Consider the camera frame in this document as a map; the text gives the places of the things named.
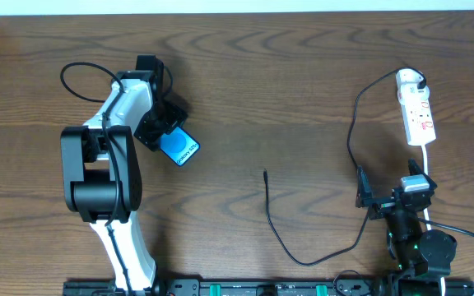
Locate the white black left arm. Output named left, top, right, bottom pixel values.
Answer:
left=60, top=55, right=198, bottom=295

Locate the white power strip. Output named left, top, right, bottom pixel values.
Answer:
left=396, top=68, right=436, bottom=146

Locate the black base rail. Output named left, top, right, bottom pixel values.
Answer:
left=62, top=278, right=474, bottom=296

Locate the white power strip cord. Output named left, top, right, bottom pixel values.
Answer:
left=420, top=143, right=447, bottom=296

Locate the black charger cable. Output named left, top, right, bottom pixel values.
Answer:
left=263, top=66, right=428, bottom=267

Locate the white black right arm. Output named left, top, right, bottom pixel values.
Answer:
left=355, top=159, right=457, bottom=295

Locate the white charger plug adapter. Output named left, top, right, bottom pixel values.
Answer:
left=397, top=83, right=430, bottom=105

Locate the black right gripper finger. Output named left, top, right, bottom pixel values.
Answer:
left=407, top=158, right=430, bottom=180
left=355, top=166, right=372, bottom=206

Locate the blue screen smartphone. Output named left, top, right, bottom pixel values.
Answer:
left=159, top=127, right=201, bottom=167

